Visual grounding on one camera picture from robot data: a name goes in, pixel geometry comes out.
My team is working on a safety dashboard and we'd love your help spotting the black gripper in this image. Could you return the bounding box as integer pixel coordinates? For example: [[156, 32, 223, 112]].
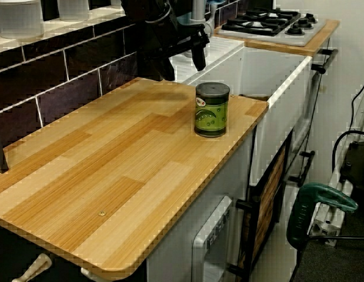
[[136, 17, 211, 82]]

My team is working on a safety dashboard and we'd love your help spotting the green tin can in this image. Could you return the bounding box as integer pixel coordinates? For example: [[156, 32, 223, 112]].
[[194, 82, 231, 138]]

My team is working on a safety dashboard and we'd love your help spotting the grey curved faucet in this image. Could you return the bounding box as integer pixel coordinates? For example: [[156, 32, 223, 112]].
[[189, 0, 214, 30]]

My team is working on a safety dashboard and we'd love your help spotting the white open drawer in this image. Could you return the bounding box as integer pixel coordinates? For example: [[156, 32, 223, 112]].
[[169, 36, 315, 183]]

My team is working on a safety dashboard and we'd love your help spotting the black toy stove hob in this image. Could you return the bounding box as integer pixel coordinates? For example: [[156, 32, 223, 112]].
[[220, 8, 319, 38]]

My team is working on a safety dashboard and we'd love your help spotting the wooden stove countertop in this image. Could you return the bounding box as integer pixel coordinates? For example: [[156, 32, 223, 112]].
[[213, 18, 340, 57]]

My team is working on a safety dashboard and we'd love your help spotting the small white plastic container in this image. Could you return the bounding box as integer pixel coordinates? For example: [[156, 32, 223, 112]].
[[56, 0, 91, 22]]

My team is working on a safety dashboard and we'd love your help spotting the large white plastic container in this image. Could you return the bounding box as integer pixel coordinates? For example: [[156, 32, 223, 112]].
[[0, 0, 45, 41]]

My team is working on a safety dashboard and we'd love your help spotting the white toy dishwasher front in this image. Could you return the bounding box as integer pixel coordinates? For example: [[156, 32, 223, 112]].
[[191, 194, 234, 282]]

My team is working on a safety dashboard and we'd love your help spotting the green power drill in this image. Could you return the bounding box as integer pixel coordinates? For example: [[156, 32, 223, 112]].
[[286, 182, 359, 251]]

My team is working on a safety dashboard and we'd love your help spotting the black box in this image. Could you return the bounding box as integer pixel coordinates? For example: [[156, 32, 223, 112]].
[[339, 140, 364, 184]]

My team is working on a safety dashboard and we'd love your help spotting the black metal stand leg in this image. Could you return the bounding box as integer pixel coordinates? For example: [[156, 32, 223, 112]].
[[0, 116, 9, 173]]

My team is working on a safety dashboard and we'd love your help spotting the black cabinet door handle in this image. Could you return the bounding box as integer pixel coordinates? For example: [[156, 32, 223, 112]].
[[310, 48, 339, 75], [288, 150, 316, 185]]

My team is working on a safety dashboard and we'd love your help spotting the wood panel black frame door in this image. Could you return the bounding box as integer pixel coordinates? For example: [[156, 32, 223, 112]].
[[228, 129, 295, 282]]

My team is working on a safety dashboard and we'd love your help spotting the black power cable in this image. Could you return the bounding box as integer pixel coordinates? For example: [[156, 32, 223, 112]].
[[330, 75, 364, 174]]

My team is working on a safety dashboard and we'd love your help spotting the white knob handle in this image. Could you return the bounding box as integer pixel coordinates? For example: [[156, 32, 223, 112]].
[[11, 253, 52, 282], [79, 266, 96, 279]]

